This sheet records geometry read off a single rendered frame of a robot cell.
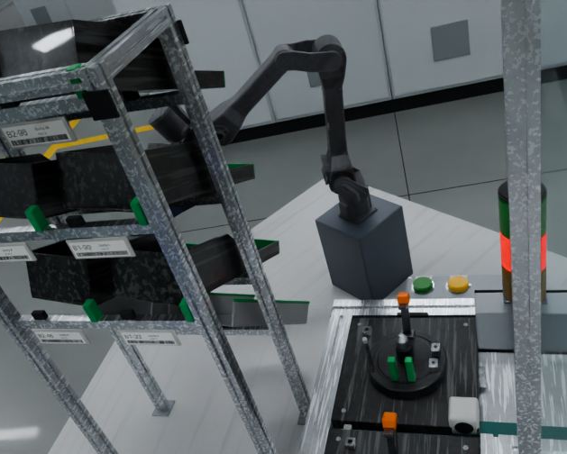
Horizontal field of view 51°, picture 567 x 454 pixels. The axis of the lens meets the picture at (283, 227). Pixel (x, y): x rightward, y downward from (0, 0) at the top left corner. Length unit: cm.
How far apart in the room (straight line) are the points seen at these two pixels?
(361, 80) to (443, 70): 51
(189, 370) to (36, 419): 155
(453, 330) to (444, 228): 47
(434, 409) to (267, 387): 39
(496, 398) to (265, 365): 49
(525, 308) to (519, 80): 29
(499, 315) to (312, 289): 73
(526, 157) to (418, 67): 337
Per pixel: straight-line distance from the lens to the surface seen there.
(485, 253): 148
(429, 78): 402
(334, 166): 121
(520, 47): 58
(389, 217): 129
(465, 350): 112
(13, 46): 75
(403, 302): 108
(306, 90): 401
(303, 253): 157
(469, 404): 102
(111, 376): 148
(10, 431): 290
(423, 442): 101
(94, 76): 61
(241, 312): 96
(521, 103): 60
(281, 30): 387
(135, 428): 134
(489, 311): 80
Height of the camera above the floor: 181
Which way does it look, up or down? 34 degrees down
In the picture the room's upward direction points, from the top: 17 degrees counter-clockwise
